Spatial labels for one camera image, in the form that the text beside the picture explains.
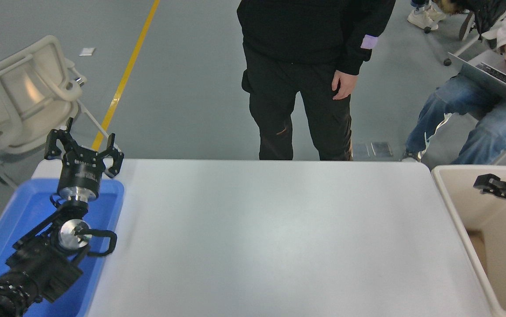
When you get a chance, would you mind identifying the white office chair with castors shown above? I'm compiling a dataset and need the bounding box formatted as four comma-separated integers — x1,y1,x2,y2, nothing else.
424,12,506,67

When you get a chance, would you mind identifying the silver laptop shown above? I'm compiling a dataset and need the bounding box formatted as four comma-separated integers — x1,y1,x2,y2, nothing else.
447,50,506,108

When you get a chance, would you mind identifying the blue plastic tray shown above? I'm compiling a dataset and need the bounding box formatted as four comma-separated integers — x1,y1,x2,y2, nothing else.
0,177,125,317

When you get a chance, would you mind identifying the person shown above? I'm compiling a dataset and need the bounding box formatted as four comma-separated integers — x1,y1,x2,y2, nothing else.
237,0,396,161
407,0,506,42
403,0,506,164

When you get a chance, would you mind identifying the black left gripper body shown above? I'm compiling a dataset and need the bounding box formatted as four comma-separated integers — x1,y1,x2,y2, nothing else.
58,149,106,191

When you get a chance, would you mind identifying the cream folding chair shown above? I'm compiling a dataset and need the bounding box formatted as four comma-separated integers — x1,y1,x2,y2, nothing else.
0,35,115,186

